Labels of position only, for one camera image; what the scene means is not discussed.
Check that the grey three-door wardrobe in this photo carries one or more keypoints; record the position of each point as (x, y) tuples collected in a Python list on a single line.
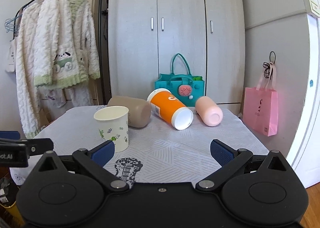
[(180, 5)]

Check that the white and green fluffy cardigan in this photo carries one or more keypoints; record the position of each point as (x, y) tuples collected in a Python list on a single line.
[(62, 43)]

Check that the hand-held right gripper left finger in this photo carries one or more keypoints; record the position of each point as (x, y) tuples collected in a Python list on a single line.
[(103, 152)]

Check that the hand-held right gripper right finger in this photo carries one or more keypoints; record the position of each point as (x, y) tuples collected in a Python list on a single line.
[(221, 153)]

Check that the white leaf-print paper cup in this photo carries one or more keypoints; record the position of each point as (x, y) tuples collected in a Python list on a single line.
[(113, 128)]

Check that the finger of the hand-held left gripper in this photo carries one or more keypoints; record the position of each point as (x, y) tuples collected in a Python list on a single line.
[(8, 135), (40, 146)]

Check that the white patterned tablecloth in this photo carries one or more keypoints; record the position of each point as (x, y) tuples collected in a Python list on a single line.
[(162, 148)]

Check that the white hanging tag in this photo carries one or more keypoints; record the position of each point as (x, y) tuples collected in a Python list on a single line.
[(11, 58)]

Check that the pink plastic cup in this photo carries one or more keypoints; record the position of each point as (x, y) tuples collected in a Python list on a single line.
[(207, 109)]

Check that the black metal clothes rack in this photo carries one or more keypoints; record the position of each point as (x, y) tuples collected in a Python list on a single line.
[(101, 43)]

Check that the brown plastic cup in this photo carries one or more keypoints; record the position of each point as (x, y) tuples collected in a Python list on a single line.
[(138, 111)]

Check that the white fluffy robe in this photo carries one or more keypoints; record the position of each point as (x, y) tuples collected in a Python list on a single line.
[(25, 73)]

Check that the orange and white paper cup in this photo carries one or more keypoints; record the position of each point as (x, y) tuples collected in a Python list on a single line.
[(165, 106)]

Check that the white door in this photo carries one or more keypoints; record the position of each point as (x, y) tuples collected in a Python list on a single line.
[(308, 80)]

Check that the yellow container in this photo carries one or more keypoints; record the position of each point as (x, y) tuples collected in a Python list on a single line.
[(11, 214)]

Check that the teal felt tote bag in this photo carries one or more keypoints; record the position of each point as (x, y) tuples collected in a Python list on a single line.
[(166, 85)]

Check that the pink paper shopping bag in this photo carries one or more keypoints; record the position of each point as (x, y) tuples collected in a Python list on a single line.
[(261, 110)]

